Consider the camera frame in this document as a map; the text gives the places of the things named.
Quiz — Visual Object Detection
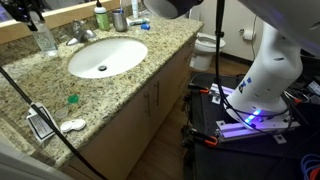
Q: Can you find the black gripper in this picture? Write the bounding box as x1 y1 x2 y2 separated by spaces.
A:
0 0 45 31

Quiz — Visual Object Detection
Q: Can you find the clear plastic water bottle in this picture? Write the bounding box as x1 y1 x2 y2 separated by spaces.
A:
30 11 58 56

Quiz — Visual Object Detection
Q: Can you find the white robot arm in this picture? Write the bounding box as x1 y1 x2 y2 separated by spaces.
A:
225 0 320 123

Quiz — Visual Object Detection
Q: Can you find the green soap dispenser bottle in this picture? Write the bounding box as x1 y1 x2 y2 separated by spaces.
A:
94 0 110 31

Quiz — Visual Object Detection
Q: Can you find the wood framed mirror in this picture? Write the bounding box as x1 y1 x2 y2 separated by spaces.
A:
0 0 120 44

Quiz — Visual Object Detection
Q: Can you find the chrome faucet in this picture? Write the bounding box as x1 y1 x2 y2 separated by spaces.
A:
66 19 96 46

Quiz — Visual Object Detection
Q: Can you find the white oval sink basin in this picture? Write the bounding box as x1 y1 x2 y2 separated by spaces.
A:
68 38 148 79

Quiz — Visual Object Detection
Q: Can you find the stainless steel cup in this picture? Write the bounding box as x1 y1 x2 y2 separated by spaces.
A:
112 9 127 32

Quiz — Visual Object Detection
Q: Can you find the green contact lens cap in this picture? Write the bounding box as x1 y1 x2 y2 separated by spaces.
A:
67 94 79 104

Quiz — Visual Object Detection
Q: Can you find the clear round lid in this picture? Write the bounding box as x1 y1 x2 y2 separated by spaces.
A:
54 107 68 119

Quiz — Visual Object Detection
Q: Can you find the white toothpaste tube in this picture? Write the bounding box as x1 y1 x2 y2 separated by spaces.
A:
126 18 150 26

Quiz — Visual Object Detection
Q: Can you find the blue round cap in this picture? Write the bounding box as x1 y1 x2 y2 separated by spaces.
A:
140 24 151 30

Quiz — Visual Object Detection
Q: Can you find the white contact lens case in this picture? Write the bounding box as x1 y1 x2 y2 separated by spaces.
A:
60 119 86 133

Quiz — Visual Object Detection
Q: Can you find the wooden vanity cabinet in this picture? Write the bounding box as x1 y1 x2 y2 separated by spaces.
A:
66 33 196 180

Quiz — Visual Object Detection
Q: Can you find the white toilet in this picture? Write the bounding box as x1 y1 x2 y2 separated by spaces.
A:
190 32 217 71

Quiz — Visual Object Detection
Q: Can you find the orange black clamp rear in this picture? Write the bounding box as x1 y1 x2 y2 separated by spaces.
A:
188 84 209 94

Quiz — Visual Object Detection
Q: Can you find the orange black clamp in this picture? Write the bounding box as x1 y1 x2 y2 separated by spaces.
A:
188 84 209 94
188 128 218 147

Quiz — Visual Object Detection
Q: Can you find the toilet paper roll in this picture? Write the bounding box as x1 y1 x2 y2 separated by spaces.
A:
239 29 255 41

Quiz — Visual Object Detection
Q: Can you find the black robot cart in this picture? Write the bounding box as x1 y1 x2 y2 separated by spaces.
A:
182 72 320 180

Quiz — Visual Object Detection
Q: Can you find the black power cable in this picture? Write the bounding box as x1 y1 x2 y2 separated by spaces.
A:
0 65 109 180

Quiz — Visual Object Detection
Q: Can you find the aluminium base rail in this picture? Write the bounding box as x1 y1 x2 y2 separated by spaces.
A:
215 115 300 144

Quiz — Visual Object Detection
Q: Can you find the blue orange cable coil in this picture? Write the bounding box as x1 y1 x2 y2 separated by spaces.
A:
300 153 320 180

